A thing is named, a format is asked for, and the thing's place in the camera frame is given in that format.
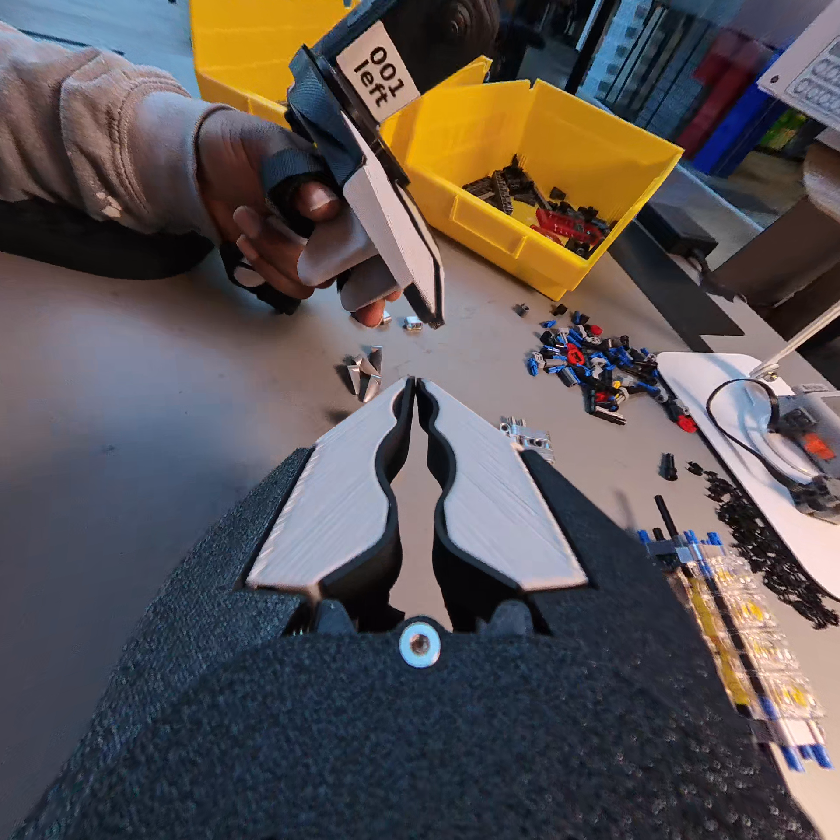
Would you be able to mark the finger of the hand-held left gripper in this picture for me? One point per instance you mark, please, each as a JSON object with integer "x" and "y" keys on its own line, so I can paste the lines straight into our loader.
{"x": 394, "y": 223}
{"x": 440, "y": 282}

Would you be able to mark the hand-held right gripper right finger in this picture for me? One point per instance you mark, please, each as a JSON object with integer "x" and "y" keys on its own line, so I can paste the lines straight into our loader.
{"x": 505, "y": 512}

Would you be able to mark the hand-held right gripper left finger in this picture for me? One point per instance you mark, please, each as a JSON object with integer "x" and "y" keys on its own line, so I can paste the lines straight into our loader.
{"x": 328, "y": 512}

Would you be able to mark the small grey beam assembly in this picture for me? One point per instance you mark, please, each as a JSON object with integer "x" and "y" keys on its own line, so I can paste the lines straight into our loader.
{"x": 525, "y": 433}

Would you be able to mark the yellow bin with grey parts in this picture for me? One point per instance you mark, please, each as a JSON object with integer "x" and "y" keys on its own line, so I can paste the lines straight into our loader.
{"x": 236, "y": 40}

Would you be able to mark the person's left forearm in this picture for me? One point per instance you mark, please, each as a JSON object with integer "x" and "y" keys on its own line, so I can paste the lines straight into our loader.
{"x": 92, "y": 131}

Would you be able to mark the grey desk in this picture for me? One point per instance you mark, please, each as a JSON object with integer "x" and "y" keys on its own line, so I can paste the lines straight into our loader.
{"x": 131, "y": 394}

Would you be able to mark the person's left hand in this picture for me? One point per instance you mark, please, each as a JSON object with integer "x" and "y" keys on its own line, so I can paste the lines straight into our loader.
{"x": 243, "y": 171}

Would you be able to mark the pile of black building parts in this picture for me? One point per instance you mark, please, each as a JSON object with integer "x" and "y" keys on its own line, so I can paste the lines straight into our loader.
{"x": 525, "y": 197}

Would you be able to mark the red building part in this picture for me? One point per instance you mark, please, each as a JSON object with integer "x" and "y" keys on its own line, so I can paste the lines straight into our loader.
{"x": 567, "y": 227}

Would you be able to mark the pile of small coloured pieces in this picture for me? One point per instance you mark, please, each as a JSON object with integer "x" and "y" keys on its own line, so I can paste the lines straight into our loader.
{"x": 597, "y": 361}

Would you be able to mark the yellow bin with black parts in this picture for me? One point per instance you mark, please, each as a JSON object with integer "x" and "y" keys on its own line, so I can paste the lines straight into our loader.
{"x": 591, "y": 145}

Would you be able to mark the black flat mat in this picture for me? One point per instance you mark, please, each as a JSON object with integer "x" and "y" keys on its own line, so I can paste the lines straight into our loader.
{"x": 650, "y": 282}

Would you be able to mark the black power adapter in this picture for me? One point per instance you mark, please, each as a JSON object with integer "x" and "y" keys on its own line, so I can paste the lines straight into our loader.
{"x": 676, "y": 230}

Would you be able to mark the pile of black pins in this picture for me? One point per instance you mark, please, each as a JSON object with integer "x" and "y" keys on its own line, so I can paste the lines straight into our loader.
{"x": 768, "y": 538}

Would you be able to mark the clear yellow gear assembly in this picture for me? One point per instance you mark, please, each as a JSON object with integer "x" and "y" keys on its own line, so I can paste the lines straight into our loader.
{"x": 748, "y": 617}

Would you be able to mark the grey toy motor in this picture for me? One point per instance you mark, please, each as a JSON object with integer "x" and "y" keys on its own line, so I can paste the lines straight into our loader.
{"x": 817, "y": 495}

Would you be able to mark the red storage crates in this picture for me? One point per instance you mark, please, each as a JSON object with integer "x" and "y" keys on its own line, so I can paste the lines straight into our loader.
{"x": 729, "y": 79}

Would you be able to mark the black dimpled pad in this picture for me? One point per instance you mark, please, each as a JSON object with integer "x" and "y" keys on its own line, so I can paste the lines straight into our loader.
{"x": 79, "y": 250}

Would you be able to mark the grey battery box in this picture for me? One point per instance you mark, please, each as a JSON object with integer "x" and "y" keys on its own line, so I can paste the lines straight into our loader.
{"x": 820, "y": 420}

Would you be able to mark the blue storage crates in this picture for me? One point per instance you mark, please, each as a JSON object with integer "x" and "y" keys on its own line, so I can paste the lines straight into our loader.
{"x": 755, "y": 131}

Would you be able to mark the black office chair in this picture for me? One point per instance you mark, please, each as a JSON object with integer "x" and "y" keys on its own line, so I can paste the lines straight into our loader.
{"x": 788, "y": 250}

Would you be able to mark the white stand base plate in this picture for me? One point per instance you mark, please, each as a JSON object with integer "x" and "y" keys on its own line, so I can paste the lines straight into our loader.
{"x": 709, "y": 394}

